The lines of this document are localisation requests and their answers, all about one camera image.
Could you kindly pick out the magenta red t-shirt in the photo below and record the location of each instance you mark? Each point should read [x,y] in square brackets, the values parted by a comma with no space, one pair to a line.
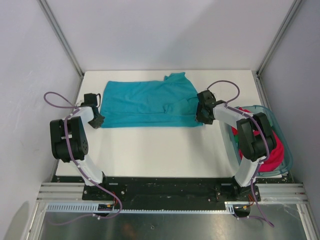
[277,155]

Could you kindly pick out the left aluminium corner post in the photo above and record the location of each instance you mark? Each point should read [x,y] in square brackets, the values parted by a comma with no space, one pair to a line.
[50,16]

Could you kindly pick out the aluminium frame rail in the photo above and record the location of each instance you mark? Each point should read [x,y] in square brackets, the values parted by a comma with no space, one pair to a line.
[59,192]

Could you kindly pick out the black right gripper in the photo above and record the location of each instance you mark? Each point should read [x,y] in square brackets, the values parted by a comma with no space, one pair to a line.
[208,121]

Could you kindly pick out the aluminium corner post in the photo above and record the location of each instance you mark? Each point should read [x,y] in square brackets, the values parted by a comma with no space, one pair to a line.
[50,16]
[280,34]

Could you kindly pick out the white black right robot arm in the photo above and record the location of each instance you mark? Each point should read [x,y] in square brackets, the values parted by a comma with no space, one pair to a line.
[256,139]

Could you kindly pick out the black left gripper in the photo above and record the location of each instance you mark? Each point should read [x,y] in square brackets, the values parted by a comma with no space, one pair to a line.
[99,123]

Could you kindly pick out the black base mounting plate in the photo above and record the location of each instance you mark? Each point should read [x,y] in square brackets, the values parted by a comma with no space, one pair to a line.
[168,193]

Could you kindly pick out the teal t-shirt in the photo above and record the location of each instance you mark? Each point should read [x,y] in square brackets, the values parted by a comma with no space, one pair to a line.
[171,102]

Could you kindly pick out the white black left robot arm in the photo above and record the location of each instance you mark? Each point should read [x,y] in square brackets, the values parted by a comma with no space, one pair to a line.
[69,141]

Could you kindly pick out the clear blue plastic bin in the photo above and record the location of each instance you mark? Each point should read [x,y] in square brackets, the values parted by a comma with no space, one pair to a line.
[282,169]

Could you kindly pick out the right aluminium corner post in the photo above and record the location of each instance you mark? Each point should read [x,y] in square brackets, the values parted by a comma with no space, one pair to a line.
[280,34]

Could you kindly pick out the green t-shirt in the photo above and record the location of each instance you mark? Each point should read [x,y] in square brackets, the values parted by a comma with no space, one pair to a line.
[236,139]

